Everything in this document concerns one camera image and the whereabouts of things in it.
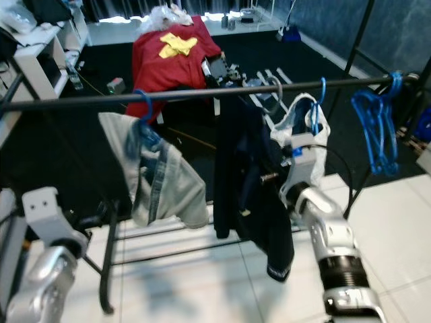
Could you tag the dark navy garment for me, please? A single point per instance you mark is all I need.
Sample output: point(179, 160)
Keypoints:
point(242, 175)

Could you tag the grey metal clothes hanger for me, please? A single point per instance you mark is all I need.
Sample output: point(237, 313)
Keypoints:
point(280, 89)

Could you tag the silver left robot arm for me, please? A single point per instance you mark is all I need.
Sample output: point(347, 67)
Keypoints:
point(40, 289)

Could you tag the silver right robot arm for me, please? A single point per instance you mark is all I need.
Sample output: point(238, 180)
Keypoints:
point(330, 242)

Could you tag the white garment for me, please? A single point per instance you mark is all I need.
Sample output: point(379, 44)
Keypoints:
point(289, 118)

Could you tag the pale denim garment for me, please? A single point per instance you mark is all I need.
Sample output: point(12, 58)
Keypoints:
point(168, 188)

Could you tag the black metal clothes rack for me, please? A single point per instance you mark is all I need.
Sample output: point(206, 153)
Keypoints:
point(195, 94)

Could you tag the black floor rug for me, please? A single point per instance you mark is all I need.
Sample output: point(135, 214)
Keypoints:
point(316, 60)

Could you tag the small grey box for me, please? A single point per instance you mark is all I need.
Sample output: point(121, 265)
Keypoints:
point(116, 86)

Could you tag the red cloth yellow print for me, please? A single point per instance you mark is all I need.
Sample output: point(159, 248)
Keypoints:
point(168, 73)

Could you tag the white cabinet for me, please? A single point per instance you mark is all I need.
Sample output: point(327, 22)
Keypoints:
point(40, 60)

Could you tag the white fluffy cloth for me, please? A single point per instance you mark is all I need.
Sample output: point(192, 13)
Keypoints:
point(168, 15)

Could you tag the black bag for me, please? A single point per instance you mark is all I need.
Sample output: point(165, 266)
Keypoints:
point(50, 10)

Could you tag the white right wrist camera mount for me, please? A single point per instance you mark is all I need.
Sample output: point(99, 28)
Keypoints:
point(308, 142)

